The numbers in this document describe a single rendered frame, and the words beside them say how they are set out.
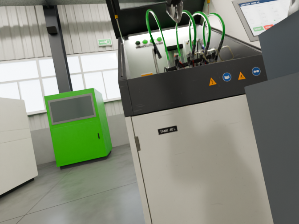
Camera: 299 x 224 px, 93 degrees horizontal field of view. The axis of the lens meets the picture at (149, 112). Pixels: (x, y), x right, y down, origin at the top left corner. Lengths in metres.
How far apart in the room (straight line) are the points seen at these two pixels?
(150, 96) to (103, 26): 5.20
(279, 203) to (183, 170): 0.35
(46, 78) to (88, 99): 2.25
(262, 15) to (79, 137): 3.32
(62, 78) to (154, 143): 4.33
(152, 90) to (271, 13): 1.05
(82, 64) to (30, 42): 1.55
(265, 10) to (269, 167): 1.17
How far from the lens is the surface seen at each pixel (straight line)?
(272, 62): 0.38
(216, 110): 0.69
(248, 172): 0.80
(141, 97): 0.62
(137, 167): 0.65
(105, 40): 5.40
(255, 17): 1.34
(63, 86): 4.73
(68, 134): 3.54
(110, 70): 5.04
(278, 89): 0.34
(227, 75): 0.73
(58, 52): 5.06
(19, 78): 5.73
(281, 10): 1.48
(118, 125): 4.74
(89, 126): 3.38
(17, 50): 6.02
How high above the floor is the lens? 0.78
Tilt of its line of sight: 1 degrees up
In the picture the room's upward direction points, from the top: 11 degrees counter-clockwise
